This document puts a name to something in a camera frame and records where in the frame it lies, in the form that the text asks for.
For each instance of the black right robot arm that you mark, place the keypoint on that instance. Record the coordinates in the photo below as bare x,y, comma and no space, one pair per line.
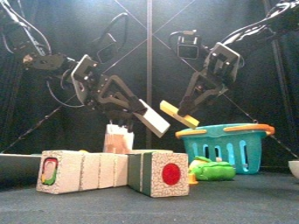
268,22

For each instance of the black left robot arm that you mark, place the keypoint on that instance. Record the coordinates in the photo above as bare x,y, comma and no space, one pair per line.
36,61

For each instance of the white sushi roll slice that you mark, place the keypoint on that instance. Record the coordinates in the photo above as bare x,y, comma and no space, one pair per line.
90,172
106,170
120,170

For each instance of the red-centred green-wrapped sushi block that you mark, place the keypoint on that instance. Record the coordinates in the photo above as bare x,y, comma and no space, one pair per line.
163,175

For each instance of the green toy vegetable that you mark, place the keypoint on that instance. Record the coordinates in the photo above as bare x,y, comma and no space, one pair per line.
214,172

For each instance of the small orange toy piece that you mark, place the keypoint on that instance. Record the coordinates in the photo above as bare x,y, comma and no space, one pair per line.
192,178

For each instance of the white sushi roll end piece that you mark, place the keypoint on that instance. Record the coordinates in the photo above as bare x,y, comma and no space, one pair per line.
60,172

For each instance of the white bowl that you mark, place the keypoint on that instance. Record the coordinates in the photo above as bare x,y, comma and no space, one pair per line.
294,169

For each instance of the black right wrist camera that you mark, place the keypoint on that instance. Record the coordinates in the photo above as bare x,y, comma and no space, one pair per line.
188,46

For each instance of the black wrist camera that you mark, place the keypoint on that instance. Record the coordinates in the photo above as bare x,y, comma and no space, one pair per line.
188,46
104,48

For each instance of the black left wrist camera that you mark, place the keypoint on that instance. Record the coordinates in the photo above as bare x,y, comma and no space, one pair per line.
104,48

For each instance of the slanted metal frame pole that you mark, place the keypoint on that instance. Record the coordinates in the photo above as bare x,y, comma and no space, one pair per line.
280,87

